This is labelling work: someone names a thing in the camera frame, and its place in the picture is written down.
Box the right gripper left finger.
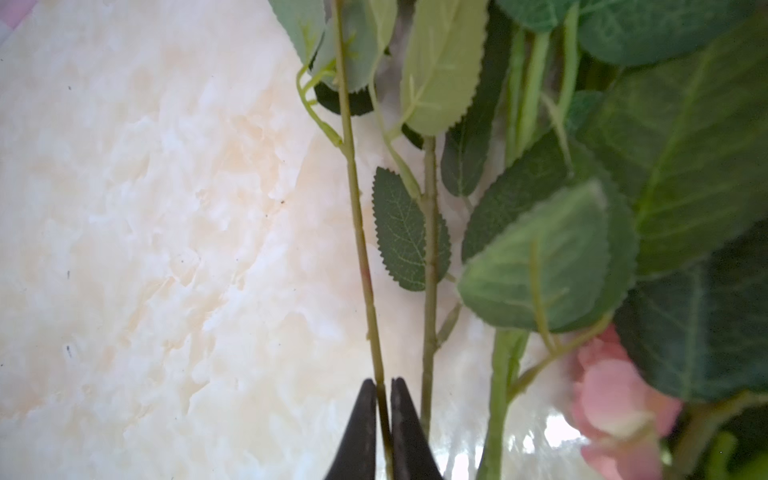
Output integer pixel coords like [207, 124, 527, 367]
[325, 379, 377, 480]

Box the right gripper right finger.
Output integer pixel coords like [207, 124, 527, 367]
[390, 377, 443, 480]

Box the pile of artificial flowers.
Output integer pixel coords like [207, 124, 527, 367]
[311, 0, 768, 480]

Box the dark blue rose stem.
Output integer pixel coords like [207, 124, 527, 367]
[266, 0, 400, 480]

